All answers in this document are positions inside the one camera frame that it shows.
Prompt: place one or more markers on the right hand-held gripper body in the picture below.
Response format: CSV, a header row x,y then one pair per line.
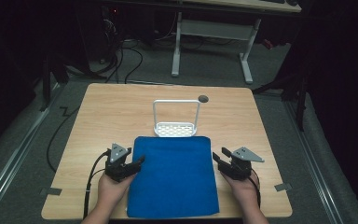
x,y
240,168

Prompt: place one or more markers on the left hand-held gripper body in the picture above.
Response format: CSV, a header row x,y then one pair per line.
x,y
115,155

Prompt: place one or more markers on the blue cloth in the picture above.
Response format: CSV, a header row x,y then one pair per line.
x,y
172,177

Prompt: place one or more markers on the person's right hand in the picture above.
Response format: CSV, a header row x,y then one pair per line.
x,y
243,189

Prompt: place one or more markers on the person's left hand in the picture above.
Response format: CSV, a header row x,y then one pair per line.
x,y
113,189

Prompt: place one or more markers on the grey tape piece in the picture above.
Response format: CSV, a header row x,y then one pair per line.
x,y
282,187
53,191

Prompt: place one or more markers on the dark metal stand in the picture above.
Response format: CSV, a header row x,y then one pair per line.
x,y
48,84
295,93

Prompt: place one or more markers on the white-framed wooden desk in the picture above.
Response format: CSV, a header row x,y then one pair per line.
x,y
217,31

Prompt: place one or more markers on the metal floor rail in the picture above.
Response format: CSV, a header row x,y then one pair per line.
x,y
313,165
9,165

